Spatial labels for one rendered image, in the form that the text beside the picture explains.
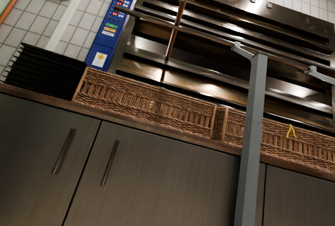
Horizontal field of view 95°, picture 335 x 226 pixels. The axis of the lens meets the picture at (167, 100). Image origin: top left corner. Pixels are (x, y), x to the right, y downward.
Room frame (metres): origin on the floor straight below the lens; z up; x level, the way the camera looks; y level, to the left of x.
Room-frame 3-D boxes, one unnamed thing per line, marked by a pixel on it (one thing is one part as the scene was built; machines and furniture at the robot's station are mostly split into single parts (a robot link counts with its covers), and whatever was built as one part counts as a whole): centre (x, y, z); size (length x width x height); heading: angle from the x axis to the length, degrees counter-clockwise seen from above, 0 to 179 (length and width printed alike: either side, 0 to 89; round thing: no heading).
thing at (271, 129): (0.86, -0.51, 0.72); 0.56 x 0.49 x 0.28; 93
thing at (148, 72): (1.13, -0.48, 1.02); 1.79 x 0.11 x 0.19; 94
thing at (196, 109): (0.82, 0.09, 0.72); 0.56 x 0.49 x 0.28; 95
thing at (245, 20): (1.13, -0.48, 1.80); 1.79 x 0.11 x 0.19; 94
